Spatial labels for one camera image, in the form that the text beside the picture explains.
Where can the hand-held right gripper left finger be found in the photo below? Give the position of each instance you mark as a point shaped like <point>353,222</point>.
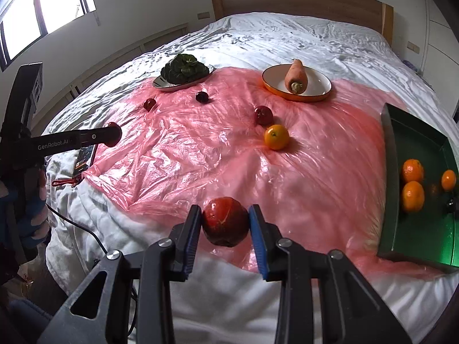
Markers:
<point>192,243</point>

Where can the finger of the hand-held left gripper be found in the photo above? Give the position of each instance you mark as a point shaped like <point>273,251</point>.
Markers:
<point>94,138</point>

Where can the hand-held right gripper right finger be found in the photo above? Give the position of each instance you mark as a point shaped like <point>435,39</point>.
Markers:
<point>258,240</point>

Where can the small red apple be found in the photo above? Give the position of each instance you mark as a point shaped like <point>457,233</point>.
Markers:
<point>149,104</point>
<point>115,134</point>
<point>263,115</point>
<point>226,222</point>

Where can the small orange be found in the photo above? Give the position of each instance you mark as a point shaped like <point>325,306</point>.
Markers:
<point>276,137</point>

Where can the dark purple plum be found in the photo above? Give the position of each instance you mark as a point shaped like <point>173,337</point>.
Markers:
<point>202,96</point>
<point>450,204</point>

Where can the green tray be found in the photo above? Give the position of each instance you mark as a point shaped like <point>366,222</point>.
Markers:
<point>416,236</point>

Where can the large orange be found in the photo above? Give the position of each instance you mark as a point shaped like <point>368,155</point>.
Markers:
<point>413,196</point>
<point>448,180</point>
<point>412,170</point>

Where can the person's left hand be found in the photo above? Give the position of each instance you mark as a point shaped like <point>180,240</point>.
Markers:
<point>34,218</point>

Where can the smartphone in red case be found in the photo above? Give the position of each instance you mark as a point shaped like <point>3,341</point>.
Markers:
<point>84,158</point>

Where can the pink plastic sheet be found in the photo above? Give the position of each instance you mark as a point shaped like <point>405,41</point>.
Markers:
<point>215,165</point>

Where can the shallow cream plate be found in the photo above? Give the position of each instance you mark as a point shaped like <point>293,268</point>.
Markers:
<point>161,84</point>

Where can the window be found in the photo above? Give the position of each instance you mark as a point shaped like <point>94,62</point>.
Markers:
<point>21,18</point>

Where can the green leafy vegetable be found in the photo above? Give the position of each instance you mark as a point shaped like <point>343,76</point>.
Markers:
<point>184,68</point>

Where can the orange-rimmed oval dish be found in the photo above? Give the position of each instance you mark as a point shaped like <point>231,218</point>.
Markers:
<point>319,86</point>

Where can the carrot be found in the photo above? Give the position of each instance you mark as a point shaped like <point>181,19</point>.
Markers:
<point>296,75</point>

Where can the dark blue cloth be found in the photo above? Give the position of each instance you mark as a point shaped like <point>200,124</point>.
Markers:
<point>410,65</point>

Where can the wooden headboard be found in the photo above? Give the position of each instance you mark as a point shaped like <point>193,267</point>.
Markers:
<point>301,3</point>

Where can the white wardrobe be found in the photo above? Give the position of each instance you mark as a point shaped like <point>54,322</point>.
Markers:
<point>443,43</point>

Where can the beige wall socket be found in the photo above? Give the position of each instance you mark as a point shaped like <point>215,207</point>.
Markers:
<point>413,47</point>
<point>203,15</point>

